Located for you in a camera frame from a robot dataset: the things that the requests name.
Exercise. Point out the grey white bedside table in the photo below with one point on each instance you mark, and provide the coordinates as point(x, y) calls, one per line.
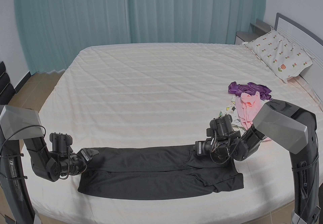
point(244, 37)

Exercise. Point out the black chest of drawers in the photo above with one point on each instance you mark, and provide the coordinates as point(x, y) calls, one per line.
point(5, 84)

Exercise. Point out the bed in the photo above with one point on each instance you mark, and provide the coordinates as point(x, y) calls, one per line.
point(151, 86)

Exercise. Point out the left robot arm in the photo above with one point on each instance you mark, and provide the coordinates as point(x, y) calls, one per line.
point(17, 122)

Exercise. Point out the blue-green curtain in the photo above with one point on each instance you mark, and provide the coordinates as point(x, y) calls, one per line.
point(196, 3)
point(73, 15)

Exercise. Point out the white printed garment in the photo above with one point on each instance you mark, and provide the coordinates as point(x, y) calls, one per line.
point(229, 110)

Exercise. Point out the black T-shirt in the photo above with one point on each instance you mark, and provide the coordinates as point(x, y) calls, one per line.
point(151, 172)

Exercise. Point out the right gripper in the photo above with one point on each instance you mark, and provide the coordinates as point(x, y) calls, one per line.
point(205, 148)

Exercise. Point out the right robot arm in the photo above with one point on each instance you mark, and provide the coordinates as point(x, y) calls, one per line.
point(280, 122)

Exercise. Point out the purple garment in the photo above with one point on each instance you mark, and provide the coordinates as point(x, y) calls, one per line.
point(252, 89)

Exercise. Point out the white printed pillow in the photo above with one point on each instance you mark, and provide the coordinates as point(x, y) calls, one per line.
point(280, 53)

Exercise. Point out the pink garment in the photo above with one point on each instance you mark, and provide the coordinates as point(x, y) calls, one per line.
point(248, 109)

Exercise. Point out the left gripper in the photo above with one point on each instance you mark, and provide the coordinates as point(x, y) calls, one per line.
point(79, 165)

